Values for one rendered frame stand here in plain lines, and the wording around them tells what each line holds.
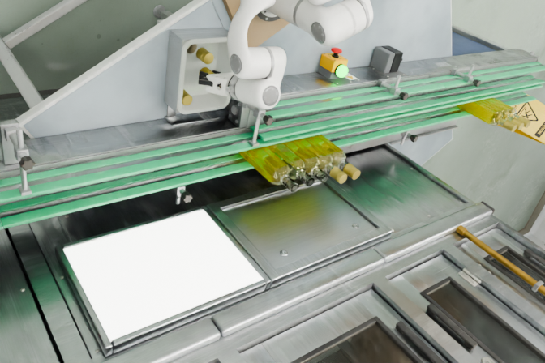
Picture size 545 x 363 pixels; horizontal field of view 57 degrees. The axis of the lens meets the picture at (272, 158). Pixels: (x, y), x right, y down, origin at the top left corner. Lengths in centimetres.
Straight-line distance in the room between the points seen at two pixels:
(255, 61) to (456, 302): 87
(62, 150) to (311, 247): 72
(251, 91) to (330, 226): 53
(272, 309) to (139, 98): 70
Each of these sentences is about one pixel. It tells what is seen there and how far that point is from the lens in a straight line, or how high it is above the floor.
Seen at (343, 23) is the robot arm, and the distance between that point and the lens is 136.
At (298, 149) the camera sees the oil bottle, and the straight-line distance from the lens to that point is 158.
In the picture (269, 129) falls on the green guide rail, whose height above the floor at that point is 92.
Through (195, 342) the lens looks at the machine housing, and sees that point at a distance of 118.
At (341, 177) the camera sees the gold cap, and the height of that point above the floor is 116.
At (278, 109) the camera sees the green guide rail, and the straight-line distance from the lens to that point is 156.
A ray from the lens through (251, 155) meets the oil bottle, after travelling 155.
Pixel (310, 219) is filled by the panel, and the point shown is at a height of 116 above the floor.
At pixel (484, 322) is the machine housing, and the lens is 155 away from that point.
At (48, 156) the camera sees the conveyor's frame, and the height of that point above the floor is 85.
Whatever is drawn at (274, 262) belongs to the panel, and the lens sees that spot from 138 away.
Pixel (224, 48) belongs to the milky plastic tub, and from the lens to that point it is 152.
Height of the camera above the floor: 198
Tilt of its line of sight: 39 degrees down
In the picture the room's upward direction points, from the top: 131 degrees clockwise
